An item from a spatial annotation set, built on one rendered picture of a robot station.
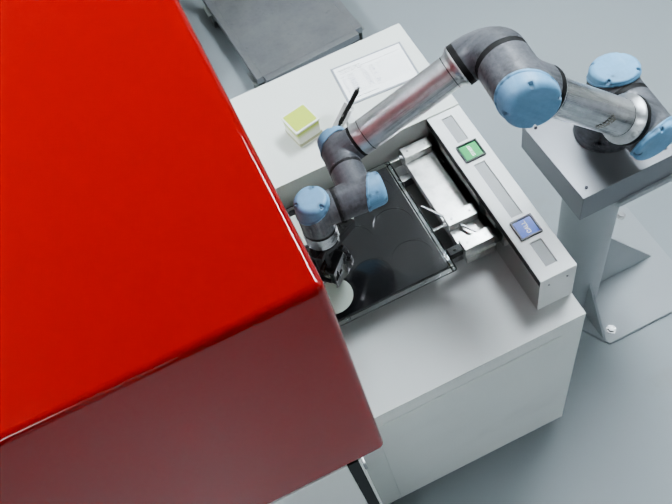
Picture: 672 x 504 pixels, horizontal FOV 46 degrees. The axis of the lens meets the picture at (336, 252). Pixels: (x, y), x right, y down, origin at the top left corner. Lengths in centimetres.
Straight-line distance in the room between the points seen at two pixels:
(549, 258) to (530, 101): 44
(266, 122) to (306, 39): 145
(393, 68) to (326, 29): 142
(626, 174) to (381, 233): 61
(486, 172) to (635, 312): 107
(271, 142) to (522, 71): 81
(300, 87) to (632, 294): 138
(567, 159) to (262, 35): 193
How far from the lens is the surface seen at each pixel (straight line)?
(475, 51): 165
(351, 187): 165
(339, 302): 191
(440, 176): 209
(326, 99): 219
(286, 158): 209
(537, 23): 370
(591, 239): 244
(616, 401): 277
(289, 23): 369
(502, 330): 194
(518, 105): 157
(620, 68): 198
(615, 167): 208
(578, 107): 170
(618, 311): 289
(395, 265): 194
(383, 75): 221
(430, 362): 191
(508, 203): 195
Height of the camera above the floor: 258
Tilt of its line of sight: 58 degrees down
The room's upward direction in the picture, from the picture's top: 18 degrees counter-clockwise
